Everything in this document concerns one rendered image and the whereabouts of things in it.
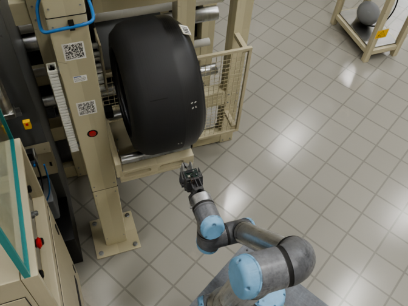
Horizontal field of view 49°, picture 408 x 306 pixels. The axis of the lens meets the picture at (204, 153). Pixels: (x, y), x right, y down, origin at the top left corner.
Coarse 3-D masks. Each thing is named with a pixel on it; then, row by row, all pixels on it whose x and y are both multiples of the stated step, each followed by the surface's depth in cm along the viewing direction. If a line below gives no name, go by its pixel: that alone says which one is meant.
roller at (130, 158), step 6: (174, 150) 210; (180, 150) 211; (120, 156) 204; (126, 156) 204; (132, 156) 205; (138, 156) 205; (144, 156) 206; (150, 156) 207; (156, 156) 208; (126, 162) 204; (132, 162) 206
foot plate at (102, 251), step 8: (128, 216) 288; (96, 224) 283; (128, 224) 285; (96, 232) 280; (128, 232) 282; (136, 232) 282; (96, 240) 277; (104, 240) 277; (128, 240) 278; (136, 240) 278; (96, 248) 274; (104, 248) 274; (112, 248) 274; (120, 248) 275; (128, 248) 275; (136, 248) 276; (104, 256) 271
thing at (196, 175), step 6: (198, 168) 182; (186, 174) 179; (192, 174) 179; (198, 174) 179; (186, 180) 177; (192, 180) 178; (198, 180) 179; (186, 186) 180; (192, 186) 176; (198, 186) 175; (192, 192) 179
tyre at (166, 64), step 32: (128, 32) 173; (160, 32) 173; (128, 64) 168; (160, 64) 168; (192, 64) 172; (128, 96) 171; (160, 96) 168; (192, 96) 172; (128, 128) 206; (160, 128) 175; (192, 128) 181
